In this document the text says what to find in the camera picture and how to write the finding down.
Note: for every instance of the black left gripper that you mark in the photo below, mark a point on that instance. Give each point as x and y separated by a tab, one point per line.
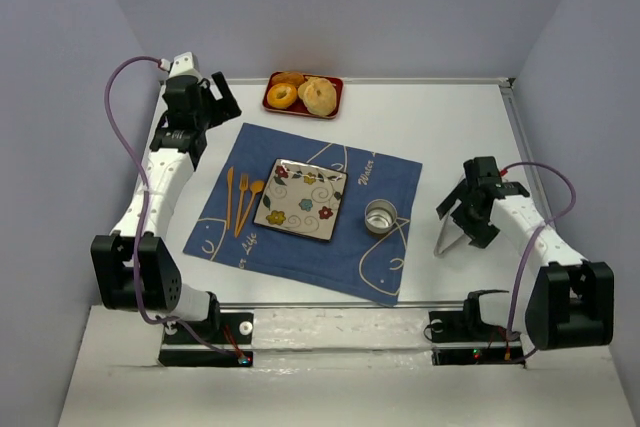
215	104

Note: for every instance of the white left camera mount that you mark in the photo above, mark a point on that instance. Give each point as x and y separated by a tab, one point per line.
185	64

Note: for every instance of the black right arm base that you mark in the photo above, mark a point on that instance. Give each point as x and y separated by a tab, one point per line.
455	343

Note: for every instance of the floral square plate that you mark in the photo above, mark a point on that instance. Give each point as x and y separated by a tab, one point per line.
301	199

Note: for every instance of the brown bread roll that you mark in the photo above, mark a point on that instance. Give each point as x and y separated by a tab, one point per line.
289	77

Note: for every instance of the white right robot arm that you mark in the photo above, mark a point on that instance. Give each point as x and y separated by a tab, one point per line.
559	298

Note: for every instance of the blue fish placemat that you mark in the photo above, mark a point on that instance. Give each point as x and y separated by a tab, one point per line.
354	262

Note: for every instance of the pale bread underneath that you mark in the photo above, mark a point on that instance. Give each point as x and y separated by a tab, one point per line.
323	107

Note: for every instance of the orange plastic fork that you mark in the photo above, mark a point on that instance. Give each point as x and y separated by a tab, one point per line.
243	188

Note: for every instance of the orange plastic spoon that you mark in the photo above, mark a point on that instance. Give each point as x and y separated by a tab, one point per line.
255	188

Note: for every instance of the orange plastic knife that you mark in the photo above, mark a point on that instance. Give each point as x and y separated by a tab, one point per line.
229	199

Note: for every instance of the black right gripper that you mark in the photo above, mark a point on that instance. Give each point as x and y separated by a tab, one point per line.
467	214

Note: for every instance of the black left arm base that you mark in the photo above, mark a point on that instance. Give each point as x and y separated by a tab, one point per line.
230	346

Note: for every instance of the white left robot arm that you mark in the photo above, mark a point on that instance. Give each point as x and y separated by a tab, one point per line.
134	269

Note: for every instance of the glazed orange donut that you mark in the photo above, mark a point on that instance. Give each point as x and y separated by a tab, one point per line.
281	96

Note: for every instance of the pale round bagel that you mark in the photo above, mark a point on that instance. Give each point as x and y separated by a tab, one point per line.
316	88

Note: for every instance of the small metal cup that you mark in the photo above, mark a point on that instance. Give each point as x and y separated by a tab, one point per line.
380	216

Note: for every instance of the red food tray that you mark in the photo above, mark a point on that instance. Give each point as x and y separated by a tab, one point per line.
298	108

